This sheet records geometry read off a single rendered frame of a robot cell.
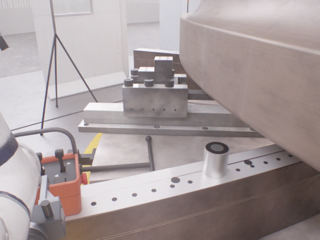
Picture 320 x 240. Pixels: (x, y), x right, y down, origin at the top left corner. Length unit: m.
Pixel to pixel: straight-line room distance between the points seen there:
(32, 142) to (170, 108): 1.47
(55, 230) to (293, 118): 0.57
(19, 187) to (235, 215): 0.77
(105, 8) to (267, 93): 3.40
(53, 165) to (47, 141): 1.82
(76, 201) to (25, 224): 0.37
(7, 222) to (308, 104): 0.60
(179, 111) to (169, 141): 0.22
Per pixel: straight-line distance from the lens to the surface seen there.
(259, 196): 0.98
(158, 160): 1.55
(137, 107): 1.72
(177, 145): 1.70
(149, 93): 1.67
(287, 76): 0.67
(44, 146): 2.50
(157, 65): 1.73
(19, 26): 14.02
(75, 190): 0.66
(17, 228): 0.32
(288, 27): 0.79
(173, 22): 5.76
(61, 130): 0.71
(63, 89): 3.73
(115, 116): 1.87
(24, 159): 0.38
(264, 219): 1.11
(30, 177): 0.38
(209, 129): 1.82
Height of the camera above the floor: 1.20
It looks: 26 degrees down
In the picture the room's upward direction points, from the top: straight up
